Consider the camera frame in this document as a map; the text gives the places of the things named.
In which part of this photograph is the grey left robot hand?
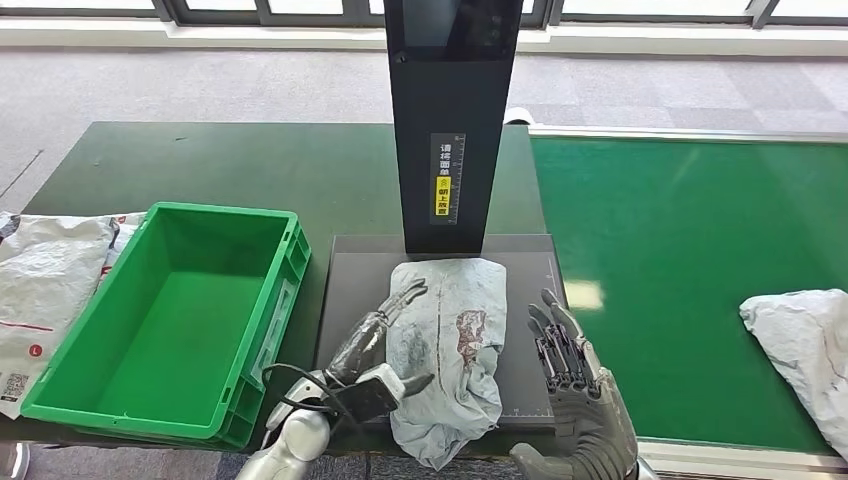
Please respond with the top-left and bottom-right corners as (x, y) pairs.
(324, 278), (436, 400)

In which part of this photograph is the white window sill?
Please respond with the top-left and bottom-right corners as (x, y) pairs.
(0, 18), (848, 61)

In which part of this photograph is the black inbound scanner machine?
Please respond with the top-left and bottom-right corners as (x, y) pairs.
(314, 0), (571, 433)

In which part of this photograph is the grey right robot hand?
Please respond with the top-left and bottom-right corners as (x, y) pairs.
(508, 288), (641, 480)

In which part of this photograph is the dark window frame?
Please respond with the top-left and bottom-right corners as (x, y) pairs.
(0, 0), (848, 31)

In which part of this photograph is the white poly mailer red lettering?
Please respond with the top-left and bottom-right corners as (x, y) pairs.
(99, 211), (148, 276)

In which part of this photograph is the green plastic crate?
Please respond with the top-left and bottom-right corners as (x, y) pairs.
(19, 201), (313, 452)

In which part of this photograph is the white rounded floor object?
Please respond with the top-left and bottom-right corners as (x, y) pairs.
(0, 442), (31, 480)

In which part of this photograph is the green conveyor belt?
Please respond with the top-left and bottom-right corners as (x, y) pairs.
(529, 135), (848, 457)

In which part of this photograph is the yellow and grey ruler label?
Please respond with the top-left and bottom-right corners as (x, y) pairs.
(429, 132), (467, 227)

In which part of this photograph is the white poly mailer QR code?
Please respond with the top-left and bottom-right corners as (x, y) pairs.
(0, 213), (124, 420)

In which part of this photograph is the grey poly mailer parcel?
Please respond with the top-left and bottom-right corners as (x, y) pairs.
(738, 288), (848, 462)
(385, 258), (509, 472)

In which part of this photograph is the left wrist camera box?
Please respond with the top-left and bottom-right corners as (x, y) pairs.
(327, 362), (407, 425)

